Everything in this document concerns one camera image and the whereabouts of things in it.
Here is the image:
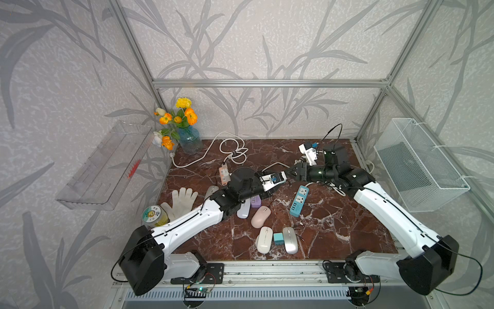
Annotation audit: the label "teal power strip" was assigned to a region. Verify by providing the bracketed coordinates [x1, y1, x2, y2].
[289, 185, 310, 218]

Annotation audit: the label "short black usb cable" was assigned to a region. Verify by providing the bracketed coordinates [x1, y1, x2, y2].
[290, 223, 310, 242]

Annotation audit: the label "teal usb charger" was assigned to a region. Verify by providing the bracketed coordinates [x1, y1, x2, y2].
[273, 233, 284, 245]

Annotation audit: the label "silver wireless mouse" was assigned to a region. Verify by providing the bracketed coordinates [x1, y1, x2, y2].
[282, 227, 298, 254]

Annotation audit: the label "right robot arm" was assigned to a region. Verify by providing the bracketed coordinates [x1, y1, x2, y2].
[286, 142, 459, 296]

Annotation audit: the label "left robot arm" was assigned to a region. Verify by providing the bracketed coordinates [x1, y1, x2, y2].
[116, 167, 287, 296]

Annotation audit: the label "purple power strip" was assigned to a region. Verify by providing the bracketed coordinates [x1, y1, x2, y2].
[250, 195, 262, 209]

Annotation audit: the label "orange power strip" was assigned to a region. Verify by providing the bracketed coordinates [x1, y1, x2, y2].
[219, 164, 231, 186]

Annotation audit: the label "white work glove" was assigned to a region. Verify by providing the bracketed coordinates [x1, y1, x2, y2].
[160, 187, 198, 222]

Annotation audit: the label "blue glass vase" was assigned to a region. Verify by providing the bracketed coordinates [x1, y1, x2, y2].
[178, 126, 203, 155]

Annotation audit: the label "orange yellow artificial flowers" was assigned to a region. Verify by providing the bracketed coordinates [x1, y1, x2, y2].
[153, 97, 198, 151]

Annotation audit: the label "white power cord right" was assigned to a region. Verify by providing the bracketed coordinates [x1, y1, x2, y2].
[262, 152, 387, 206]

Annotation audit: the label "white power cord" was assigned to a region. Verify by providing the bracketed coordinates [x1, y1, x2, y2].
[262, 152, 387, 206]
[169, 131, 249, 169]

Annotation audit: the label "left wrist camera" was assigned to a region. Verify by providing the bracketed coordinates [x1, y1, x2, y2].
[260, 171, 287, 192]

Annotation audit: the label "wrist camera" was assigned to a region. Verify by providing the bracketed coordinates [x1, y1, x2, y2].
[298, 142, 319, 166]
[260, 171, 287, 192]

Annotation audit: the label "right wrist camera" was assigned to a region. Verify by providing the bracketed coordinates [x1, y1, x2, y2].
[298, 142, 319, 166]

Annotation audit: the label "white power cord left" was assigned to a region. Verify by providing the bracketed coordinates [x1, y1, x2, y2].
[169, 131, 249, 169]

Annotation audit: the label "lavender white wireless mouse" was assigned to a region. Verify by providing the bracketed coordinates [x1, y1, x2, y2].
[236, 198, 251, 219]

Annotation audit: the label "grey wireless mouse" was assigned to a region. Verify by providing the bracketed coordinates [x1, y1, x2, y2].
[205, 185, 219, 200]

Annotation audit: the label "pink wireless mouse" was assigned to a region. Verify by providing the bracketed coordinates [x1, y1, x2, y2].
[251, 206, 271, 229]

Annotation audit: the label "white wire mesh basket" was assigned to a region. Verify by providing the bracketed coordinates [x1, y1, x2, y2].
[374, 118, 470, 212]

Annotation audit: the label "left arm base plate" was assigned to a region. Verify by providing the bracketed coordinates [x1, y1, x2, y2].
[171, 263, 225, 285]

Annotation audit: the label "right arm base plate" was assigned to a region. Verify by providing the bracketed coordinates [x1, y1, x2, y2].
[322, 260, 381, 285]

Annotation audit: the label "clear plastic wall shelf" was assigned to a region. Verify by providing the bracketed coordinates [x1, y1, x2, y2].
[55, 121, 154, 211]

